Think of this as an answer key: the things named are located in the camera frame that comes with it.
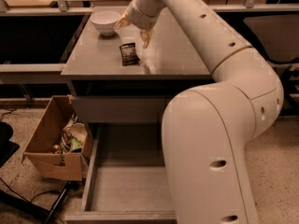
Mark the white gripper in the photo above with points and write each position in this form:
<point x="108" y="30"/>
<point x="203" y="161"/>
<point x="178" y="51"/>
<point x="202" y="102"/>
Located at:
<point x="139" y="19"/>

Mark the black rxbar chocolate wrapper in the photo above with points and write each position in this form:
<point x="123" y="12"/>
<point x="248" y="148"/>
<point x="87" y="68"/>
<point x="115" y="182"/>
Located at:
<point x="128" y="54"/>

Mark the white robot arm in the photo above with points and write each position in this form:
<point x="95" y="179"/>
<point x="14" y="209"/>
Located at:
<point x="205" y="128"/>

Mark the grey drawer cabinet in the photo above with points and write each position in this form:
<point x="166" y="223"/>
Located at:
<point x="167" y="67"/>

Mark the closed grey top drawer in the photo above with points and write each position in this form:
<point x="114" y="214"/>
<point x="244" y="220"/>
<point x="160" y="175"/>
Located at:
<point x="119" y="109"/>

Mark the open grey middle drawer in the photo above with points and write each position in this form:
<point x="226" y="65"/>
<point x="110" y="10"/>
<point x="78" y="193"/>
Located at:
<point x="126" y="182"/>

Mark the white ceramic bowl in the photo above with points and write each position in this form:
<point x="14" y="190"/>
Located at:
<point x="104" y="21"/>

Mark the green packet in box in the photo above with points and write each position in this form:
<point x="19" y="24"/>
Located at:
<point x="75" y="145"/>

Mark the cardboard box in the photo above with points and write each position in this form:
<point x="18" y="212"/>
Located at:
<point x="49" y="147"/>

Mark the black table leg right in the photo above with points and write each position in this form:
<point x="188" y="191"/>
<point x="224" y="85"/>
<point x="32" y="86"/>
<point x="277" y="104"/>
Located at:
<point x="289" y="80"/>

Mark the black chair edge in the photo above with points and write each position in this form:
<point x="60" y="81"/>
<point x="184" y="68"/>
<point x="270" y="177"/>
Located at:
<point x="7" y="147"/>

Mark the black stand base left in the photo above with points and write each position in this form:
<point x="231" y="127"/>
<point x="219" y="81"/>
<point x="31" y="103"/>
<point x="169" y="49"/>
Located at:
<point x="44" y="207"/>

